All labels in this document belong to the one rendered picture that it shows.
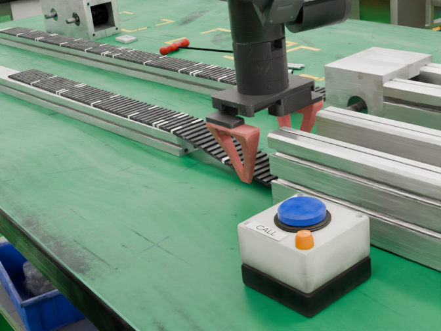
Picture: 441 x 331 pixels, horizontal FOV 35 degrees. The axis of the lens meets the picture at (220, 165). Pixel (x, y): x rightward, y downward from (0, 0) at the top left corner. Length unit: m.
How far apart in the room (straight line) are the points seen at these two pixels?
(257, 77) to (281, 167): 0.10
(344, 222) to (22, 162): 0.52
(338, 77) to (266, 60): 0.17
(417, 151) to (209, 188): 0.25
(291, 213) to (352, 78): 0.33
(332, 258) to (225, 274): 0.12
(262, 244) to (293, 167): 0.14
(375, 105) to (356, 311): 0.34
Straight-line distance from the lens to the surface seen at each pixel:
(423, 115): 0.82
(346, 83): 0.88
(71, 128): 1.08
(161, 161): 0.90
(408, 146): 0.69
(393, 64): 0.88
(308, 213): 0.57
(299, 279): 0.56
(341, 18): 0.78
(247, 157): 0.75
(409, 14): 2.75
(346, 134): 0.74
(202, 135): 0.88
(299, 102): 0.77
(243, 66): 0.74
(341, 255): 0.58
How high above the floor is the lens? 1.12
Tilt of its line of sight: 23 degrees down
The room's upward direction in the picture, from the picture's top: 7 degrees counter-clockwise
